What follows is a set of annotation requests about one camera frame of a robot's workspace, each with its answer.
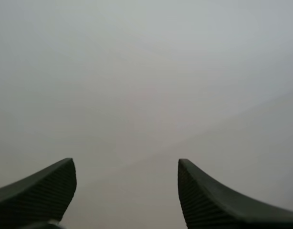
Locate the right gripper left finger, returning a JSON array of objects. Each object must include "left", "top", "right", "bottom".
[{"left": 0, "top": 157, "right": 77, "bottom": 229}]

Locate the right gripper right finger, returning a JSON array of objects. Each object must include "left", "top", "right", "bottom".
[{"left": 178, "top": 158, "right": 293, "bottom": 229}]

